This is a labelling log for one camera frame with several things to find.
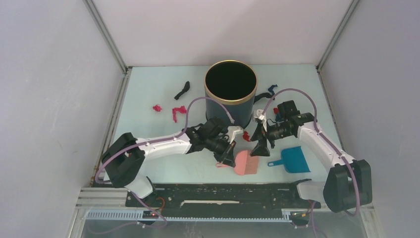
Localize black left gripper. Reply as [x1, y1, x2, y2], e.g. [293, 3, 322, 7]
[205, 135, 236, 168]

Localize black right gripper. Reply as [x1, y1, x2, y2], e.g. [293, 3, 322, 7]
[250, 120, 293, 157]

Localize pink hand brush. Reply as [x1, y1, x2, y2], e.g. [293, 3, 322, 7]
[216, 150, 259, 176]

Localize blue dustpan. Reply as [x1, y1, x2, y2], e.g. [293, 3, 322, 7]
[267, 146, 311, 174]

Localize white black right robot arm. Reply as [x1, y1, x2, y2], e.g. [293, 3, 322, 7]
[251, 101, 373, 213]

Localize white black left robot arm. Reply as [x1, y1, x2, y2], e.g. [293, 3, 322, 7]
[95, 117, 243, 207]

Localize red paper scrap centre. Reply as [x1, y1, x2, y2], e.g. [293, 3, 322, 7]
[242, 131, 251, 142]

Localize dark blue paper scrap right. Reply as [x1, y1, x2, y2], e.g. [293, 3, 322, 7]
[275, 114, 283, 122]

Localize black paper scrap by bin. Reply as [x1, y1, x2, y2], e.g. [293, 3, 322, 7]
[254, 92, 273, 104]

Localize blue paper scrap far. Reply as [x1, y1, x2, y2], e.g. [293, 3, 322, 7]
[268, 84, 278, 95]

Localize dark blue gold-rimmed bin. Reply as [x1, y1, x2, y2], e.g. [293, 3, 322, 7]
[204, 60, 258, 128]

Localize large pink paper scrap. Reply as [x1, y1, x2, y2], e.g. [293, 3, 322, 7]
[172, 106, 187, 123]

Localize small electronics board right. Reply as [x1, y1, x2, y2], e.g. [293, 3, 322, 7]
[290, 212, 310, 219]

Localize small electronics board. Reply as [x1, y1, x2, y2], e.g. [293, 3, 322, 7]
[142, 211, 158, 219]
[290, 212, 310, 219]

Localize black paper scrap far left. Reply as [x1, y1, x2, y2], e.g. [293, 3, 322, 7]
[174, 81, 190, 100]

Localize small pink paper scrap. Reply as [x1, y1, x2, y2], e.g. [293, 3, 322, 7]
[153, 105, 162, 112]

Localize small electronics board left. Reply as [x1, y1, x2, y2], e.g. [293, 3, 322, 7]
[142, 211, 158, 219]

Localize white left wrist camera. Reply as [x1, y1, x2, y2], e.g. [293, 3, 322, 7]
[226, 125, 244, 144]

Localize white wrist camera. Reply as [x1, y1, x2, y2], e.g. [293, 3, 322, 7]
[226, 125, 244, 144]
[252, 109, 266, 124]

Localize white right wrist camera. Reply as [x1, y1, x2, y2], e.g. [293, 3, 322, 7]
[252, 109, 266, 124]

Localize black mounting base plate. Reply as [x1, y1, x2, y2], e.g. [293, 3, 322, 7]
[145, 183, 311, 218]

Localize grey slotted cable duct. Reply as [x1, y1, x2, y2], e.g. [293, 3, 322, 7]
[85, 209, 292, 222]

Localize aluminium front rail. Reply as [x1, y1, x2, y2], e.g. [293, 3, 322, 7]
[76, 187, 374, 212]

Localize right aluminium frame post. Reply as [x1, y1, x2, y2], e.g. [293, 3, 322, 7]
[316, 0, 361, 73]

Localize aluminium frame post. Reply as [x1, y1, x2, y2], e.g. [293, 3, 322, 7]
[83, 0, 128, 73]
[316, 0, 361, 73]

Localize left aluminium frame post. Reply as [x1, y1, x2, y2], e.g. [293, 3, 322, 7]
[83, 0, 128, 73]

